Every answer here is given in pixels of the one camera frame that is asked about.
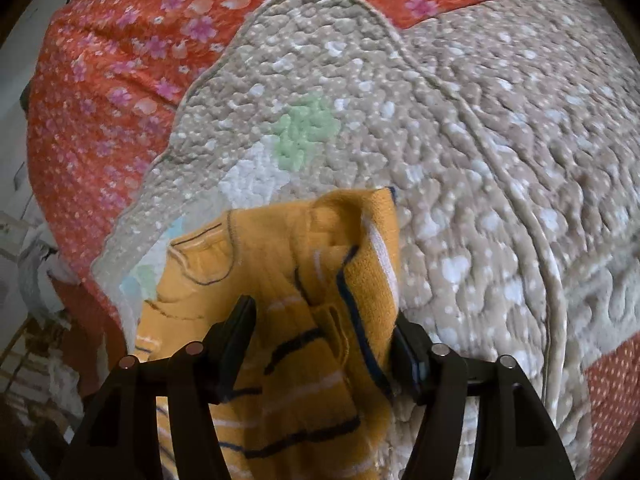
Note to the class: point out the red floral bedspread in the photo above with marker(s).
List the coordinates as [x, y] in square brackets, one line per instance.
[125, 60]

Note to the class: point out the beige quilted blanket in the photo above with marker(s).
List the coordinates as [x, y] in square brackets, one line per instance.
[450, 160]

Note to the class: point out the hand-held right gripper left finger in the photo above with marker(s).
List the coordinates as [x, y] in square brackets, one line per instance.
[235, 340]

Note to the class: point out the white crumpled cloth pile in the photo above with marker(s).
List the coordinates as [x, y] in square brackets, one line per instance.
[40, 280]

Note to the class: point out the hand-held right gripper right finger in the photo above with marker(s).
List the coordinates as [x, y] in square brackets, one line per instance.
[407, 355]

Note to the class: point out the yellow striped sweater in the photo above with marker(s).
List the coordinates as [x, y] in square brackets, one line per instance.
[300, 320]

